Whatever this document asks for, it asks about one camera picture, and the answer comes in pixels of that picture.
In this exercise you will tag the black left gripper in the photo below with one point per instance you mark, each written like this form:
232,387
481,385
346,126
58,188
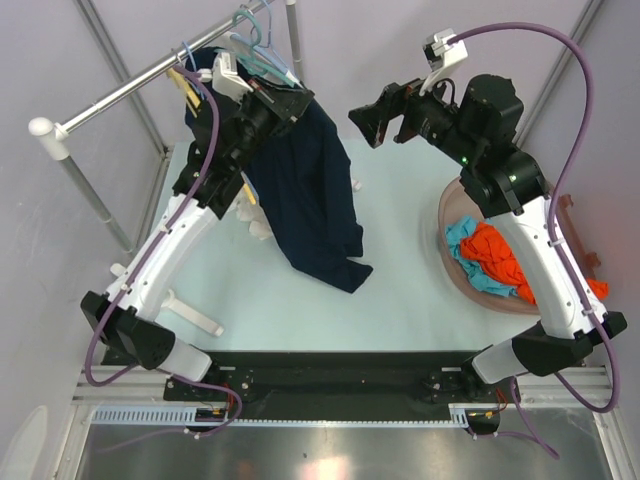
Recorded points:
282,104

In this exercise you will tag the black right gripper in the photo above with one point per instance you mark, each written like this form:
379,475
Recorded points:
394,101

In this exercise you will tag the green hanger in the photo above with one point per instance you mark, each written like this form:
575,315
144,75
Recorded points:
262,58

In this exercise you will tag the navy blue t-shirt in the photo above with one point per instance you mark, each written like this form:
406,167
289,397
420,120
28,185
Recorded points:
310,157

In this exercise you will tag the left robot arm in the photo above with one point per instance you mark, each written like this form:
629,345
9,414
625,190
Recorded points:
124,317

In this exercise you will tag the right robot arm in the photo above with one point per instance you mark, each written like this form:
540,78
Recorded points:
508,187

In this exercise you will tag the light blue hanger with shirt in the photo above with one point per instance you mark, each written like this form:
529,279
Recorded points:
235,47

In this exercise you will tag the yellow hanger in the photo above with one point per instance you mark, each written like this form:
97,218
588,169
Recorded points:
249,191

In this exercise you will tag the white printed t-shirt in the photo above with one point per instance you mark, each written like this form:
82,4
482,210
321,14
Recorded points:
249,210

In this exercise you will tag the pink translucent plastic basket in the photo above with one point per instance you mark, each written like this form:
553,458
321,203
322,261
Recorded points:
458,218

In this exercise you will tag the orange garment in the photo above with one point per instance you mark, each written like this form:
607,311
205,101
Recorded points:
487,260

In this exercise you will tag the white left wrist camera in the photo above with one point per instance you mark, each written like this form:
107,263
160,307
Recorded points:
224,77

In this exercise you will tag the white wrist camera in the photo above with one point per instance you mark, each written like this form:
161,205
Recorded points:
224,77
443,56

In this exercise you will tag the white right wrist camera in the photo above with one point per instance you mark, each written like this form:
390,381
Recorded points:
443,56

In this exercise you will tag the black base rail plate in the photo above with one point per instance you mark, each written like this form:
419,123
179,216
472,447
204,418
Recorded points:
352,388

